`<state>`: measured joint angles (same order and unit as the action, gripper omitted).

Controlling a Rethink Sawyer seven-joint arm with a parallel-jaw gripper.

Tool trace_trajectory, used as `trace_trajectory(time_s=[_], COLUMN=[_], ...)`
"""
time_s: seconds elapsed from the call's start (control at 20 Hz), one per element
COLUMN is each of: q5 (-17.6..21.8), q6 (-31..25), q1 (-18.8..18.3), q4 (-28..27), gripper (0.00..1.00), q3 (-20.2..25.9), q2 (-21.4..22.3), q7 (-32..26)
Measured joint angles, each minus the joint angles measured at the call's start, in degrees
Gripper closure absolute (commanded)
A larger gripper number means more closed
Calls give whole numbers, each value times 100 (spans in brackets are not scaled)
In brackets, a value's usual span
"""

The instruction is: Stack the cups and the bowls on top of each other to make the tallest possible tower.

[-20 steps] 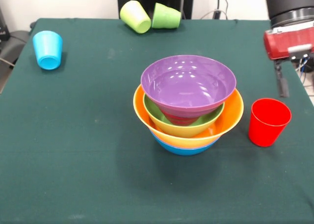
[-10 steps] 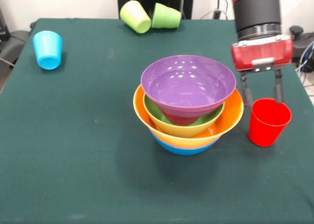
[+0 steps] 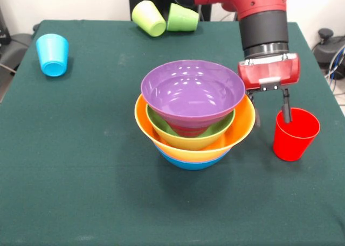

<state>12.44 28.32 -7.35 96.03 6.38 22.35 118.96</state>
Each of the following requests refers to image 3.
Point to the blue plastic cup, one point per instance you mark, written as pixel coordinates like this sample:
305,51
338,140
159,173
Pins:
52,52

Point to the green plastic cup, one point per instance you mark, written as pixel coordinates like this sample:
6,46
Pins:
183,18

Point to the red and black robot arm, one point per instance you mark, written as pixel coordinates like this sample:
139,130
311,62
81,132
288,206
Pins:
264,22

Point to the magenta plastic bowl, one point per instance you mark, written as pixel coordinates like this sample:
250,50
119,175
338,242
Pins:
188,130

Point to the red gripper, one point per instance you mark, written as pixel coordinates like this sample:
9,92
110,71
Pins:
269,71

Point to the red plastic cup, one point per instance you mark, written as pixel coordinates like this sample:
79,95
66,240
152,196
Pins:
293,143

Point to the blue plastic bowl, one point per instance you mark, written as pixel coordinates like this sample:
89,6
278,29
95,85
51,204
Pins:
191,165

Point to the yellow-green plastic cup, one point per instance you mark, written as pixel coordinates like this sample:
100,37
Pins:
148,17

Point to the green plastic bowl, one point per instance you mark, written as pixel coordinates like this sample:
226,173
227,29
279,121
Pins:
186,142

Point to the dark green tablecloth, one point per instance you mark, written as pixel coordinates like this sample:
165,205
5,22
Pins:
172,203

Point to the purple plastic bowl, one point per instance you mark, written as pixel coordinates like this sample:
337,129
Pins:
192,95

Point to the orange plastic bowl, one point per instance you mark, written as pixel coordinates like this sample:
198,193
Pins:
242,122

